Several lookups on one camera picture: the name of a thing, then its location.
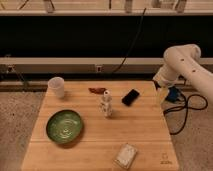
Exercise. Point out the green ceramic bowl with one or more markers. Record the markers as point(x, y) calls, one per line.
point(64, 126)

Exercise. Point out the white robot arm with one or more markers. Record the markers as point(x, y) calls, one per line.
point(181, 60)

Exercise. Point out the white toy figurine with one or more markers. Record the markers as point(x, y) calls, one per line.
point(105, 104)

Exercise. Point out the white wall outlet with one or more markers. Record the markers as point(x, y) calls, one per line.
point(99, 68)

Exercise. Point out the white plastic cup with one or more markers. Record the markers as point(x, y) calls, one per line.
point(56, 84)

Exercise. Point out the red brown chili pepper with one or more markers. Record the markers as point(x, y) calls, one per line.
point(97, 90)

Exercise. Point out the white sponge block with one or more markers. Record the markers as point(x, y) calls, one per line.
point(126, 156)

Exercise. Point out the blue object on floor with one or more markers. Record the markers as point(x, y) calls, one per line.
point(173, 95)

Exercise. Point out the black eraser block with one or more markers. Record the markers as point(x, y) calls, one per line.
point(130, 97)

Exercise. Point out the yellowish translucent gripper tip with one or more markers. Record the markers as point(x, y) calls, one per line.
point(162, 93)

